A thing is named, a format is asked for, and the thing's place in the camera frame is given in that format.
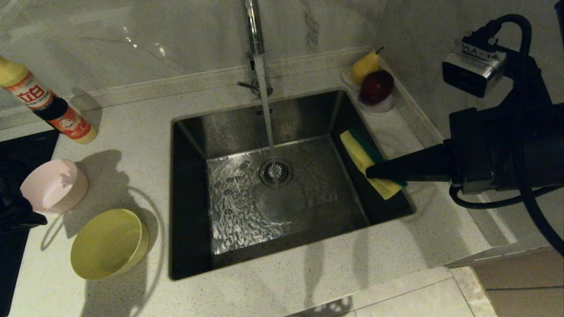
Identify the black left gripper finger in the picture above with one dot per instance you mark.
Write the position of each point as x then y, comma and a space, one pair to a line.
33, 219

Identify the round metal sink drain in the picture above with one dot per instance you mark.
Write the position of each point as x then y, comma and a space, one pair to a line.
276, 172

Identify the dark red apple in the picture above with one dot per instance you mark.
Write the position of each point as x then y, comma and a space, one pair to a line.
376, 87

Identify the black induction cooktop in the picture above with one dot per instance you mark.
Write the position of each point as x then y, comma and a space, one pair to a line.
26, 145

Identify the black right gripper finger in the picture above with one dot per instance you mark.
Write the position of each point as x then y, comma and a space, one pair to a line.
418, 176
418, 160

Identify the green and yellow sponge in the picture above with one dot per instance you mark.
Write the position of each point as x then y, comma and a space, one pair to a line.
361, 154

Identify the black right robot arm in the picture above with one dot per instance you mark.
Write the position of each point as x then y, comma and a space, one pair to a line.
533, 145

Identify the pink plastic bowl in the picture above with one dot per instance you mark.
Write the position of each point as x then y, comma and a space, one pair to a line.
55, 185

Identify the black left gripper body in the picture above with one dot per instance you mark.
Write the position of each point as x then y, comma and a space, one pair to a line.
9, 202

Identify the small white dish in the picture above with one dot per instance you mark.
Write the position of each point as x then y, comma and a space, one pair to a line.
379, 108

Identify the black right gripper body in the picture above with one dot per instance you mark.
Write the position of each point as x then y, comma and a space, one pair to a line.
473, 149

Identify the yellow plastic bowl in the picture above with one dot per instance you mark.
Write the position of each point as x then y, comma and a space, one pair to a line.
108, 244

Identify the yellow pear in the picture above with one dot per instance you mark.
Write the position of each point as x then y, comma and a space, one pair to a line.
363, 68

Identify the chrome faucet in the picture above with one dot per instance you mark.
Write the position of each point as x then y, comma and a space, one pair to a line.
252, 26

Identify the stainless steel sink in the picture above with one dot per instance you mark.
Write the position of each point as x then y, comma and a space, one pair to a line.
308, 207

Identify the orange dish soap bottle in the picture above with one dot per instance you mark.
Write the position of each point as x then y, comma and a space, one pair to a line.
44, 101

